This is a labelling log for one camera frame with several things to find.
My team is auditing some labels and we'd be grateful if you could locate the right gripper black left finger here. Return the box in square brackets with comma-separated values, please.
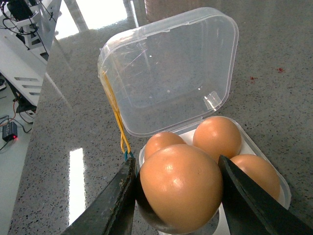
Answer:
[62, 158, 136, 235]

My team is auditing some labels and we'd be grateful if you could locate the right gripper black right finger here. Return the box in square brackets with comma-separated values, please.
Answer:
[218, 155, 313, 235]

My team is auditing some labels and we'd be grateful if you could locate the brown egg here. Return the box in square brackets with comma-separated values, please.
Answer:
[144, 132, 186, 160]
[230, 154, 280, 201]
[136, 144, 223, 234]
[193, 117, 242, 162]

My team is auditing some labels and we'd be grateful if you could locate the clear plastic egg box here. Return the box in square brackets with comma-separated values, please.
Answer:
[97, 6, 292, 235]

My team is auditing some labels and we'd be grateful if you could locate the black power adapter box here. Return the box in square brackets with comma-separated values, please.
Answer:
[2, 122, 18, 142]

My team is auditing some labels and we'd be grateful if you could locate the blue rubber band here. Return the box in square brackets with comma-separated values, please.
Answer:
[124, 150, 134, 162]

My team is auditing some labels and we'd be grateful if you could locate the yellow rubber band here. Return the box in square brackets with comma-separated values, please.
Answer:
[100, 71, 131, 154]

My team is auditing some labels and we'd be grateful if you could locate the white robot frame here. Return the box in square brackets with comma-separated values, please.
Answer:
[0, 0, 61, 118]

